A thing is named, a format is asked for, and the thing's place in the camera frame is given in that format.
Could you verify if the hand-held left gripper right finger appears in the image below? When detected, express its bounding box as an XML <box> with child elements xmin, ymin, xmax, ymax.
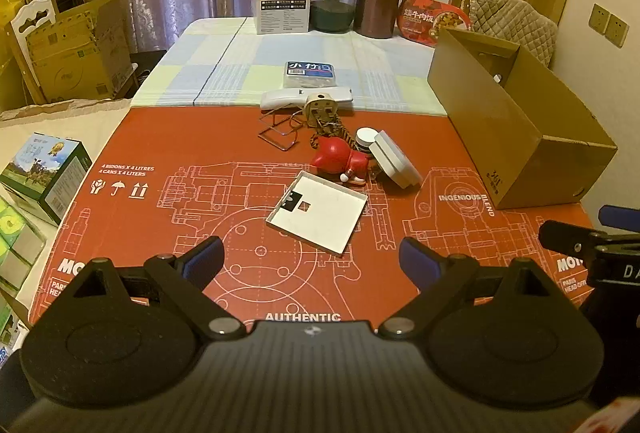
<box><xmin>377</xmin><ymin>236</ymin><xmax>556</xmax><ymax>341</ymax></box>

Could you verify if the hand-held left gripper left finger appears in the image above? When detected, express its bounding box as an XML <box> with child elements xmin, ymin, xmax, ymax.
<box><xmin>70</xmin><ymin>235</ymin><xmax>246</xmax><ymax>341</ymax></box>

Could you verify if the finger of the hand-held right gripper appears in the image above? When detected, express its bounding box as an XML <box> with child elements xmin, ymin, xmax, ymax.
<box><xmin>538</xmin><ymin>219</ymin><xmax>603</xmax><ymax>260</ymax></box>
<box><xmin>598</xmin><ymin>205</ymin><xmax>640</xmax><ymax>235</ymax></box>

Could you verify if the white square box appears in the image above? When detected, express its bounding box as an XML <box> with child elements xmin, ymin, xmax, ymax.
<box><xmin>370</xmin><ymin>130</ymin><xmax>422</xmax><ymax>189</ymax></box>

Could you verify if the brown cardboard box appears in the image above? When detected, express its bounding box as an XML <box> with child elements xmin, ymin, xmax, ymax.
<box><xmin>426</xmin><ymin>27</ymin><xmax>619</xmax><ymax>210</ymax></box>

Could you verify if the red cartoon figurine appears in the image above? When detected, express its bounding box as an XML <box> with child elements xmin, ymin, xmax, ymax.
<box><xmin>310</xmin><ymin>136</ymin><xmax>373</xmax><ymax>186</ymax></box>

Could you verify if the metal wire clip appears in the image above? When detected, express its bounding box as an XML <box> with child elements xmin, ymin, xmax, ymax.
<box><xmin>257</xmin><ymin>109</ymin><xmax>305</xmax><ymax>153</ymax></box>

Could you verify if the tiger striped strap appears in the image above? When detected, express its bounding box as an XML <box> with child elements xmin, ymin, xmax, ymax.
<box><xmin>307</xmin><ymin>113</ymin><xmax>358</xmax><ymax>151</ymax></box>

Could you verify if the beige plug adapter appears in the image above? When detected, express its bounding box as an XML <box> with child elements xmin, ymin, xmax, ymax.
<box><xmin>305</xmin><ymin>94</ymin><xmax>340</xmax><ymax>129</ymax></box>

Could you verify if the white remote control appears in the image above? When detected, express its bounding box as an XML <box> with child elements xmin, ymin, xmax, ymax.
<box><xmin>260</xmin><ymin>87</ymin><xmax>355</xmax><ymax>110</ymax></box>

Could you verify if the clear toothpick box blue label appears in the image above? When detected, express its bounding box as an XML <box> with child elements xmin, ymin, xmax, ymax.
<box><xmin>284</xmin><ymin>60</ymin><xmax>335</xmax><ymax>90</ymax></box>

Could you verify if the red printed cardboard mat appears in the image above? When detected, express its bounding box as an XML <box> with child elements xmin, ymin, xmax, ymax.
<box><xmin>27</xmin><ymin>106</ymin><xmax>601</xmax><ymax>331</ymax></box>

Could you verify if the shallow white tray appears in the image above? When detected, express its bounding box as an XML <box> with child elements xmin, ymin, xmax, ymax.
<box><xmin>265</xmin><ymin>170</ymin><xmax>370</xmax><ymax>258</ymax></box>

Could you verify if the white round disc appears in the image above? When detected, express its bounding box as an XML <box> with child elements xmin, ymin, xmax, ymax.
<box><xmin>355</xmin><ymin>127</ymin><xmax>383</xmax><ymax>153</ymax></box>

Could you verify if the green printed carton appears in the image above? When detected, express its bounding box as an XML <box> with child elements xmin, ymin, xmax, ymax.
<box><xmin>0</xmin><ymin>132</ymin><xmax>93</xmax><ymax>226</ymax></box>

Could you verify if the pack of green packets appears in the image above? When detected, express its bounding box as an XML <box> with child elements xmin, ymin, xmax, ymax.
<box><xmin>0</xmin><ymin>198</ymin><xmax>48</xmax><ymax>294</ymax></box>

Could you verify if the pastel checkered tablecloth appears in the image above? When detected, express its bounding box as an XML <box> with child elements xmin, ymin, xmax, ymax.
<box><xmin>130</xmin><ymin>16</ymin><xmax>451</xmax><ymax>116</ymax></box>

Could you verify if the beige quilted chair cover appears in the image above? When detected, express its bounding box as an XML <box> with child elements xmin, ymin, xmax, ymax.
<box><xmin>460</xmin><ymin>0</ymin><xmax>558</xmax><ymax>64</ymax></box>

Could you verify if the red instant meal package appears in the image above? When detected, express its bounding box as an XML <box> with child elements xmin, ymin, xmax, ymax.
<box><xmin>397</xmin><ymin>0</ymin><xmax>473</xmax><ymax>48</ymax></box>

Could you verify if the large flattened cardboard box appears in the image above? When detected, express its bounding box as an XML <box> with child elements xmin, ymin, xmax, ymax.
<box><xmin>5</xmin><ymin>0</ymin><xmax>136</xmax><ymax>104</ymax></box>

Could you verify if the brown cylindrical canister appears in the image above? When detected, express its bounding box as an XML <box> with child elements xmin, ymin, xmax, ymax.
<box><xmin>356</xmin><ymin>0</ymin><xmax>403</xmax><ymax>39</ymax></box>

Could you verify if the glass jar dark green lid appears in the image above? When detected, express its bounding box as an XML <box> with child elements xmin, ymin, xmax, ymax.
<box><xmin>309</xmin><ymin>0</ymin><xmax>357</xmax><ymax>34</ymax></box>

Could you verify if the white carved chair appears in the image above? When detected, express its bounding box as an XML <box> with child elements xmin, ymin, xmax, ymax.
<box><xmin>10</xmin><ymin>0</ymin><xmax>61</xmax><ymax>104</ymax></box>

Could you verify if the beige wall socket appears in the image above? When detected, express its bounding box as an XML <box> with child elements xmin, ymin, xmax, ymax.
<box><xmin>606</xmin><ymin>13</ymin><xmax>630</xmax><ymax>48</ymax></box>
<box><xmin>589</xmin><ymin>3</ymin><xmax>610</xmax><ymax>34</ymax></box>

